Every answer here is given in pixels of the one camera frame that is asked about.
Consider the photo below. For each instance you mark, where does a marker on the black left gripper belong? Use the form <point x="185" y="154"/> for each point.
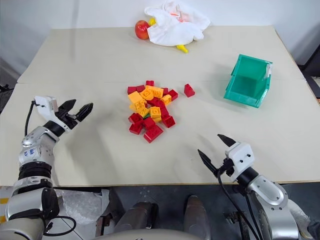
<point x="65" y="119"/>

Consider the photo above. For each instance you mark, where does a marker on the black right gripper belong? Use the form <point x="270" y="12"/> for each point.
<point x="227" y="167"/>

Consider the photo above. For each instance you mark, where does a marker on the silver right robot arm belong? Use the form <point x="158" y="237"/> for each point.
<point x="271" y="197"/>

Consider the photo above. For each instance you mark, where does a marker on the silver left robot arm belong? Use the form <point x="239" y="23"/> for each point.
<point x="30" y="162"/>

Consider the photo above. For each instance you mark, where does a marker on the yellow plastic toy brick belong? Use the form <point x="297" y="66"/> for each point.
<point x="158" y="119"/>
<point x="138" y="107"/>
<point x="135" y="97"/>
<point x="155" y="112"/>
<point x="166" y="99"/>
<point x="147" y="94"/>
<point x="156" y="91"/>

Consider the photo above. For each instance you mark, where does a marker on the dark rounded grey shape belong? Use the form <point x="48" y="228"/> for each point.
<point x="140" y="217"/>
<point x="197" y="215"/>

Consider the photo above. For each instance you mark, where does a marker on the single red brick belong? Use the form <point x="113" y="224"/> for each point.
<point x="189" y="90"/>

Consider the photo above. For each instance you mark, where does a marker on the green plastic bin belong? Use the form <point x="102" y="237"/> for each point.
<point x="246" y="86"/>

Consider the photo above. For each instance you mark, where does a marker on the green plastic toy brick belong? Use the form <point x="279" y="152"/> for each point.
<point x="146" y="115"/>

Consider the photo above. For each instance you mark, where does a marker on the clear plastic wrap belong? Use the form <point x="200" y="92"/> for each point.
<point x="80" y="202"/>

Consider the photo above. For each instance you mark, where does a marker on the white label on bin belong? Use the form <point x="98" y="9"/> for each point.
<point x="268" y="71"/>

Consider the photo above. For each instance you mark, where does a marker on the red apple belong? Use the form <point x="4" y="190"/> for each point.
<point x="141" y="30"/>

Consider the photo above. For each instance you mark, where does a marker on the white cloth wrap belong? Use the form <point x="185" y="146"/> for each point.
<point x="300" y="220"/>

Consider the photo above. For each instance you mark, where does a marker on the yellow plastic banana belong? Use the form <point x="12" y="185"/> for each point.
<point x="183" y="48"/>

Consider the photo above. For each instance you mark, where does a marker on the black furniture beside table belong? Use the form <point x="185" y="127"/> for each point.
<point x="311" y="65"/>

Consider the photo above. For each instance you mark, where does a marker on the white crumpled cloth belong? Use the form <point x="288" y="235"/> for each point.
<point x="175" y="27"/>

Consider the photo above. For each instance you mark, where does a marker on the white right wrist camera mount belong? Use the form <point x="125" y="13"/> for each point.
<point x="240" y="156"/>

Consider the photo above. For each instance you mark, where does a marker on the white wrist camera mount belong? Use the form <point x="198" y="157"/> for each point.
<point x="45" y="106"/>
<point x="240" y="156"/>

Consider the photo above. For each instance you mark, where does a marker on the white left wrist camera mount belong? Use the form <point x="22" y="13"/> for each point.
<point x="45" y="106"/>

